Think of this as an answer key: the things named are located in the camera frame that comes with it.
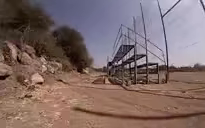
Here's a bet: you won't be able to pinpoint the distant row of trees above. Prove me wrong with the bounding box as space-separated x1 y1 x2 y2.
156 63 205 73

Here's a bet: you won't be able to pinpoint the brown dirt ground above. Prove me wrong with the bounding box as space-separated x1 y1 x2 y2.
0 71 205 128

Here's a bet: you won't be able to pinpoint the dark green bushes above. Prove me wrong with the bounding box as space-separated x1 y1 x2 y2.
0 0 94 73

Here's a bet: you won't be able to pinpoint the pile of rocks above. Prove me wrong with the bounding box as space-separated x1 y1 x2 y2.
0 40 64 88

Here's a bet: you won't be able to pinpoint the metal bleacher stand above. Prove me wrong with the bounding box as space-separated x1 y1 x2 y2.
106 23 168 85

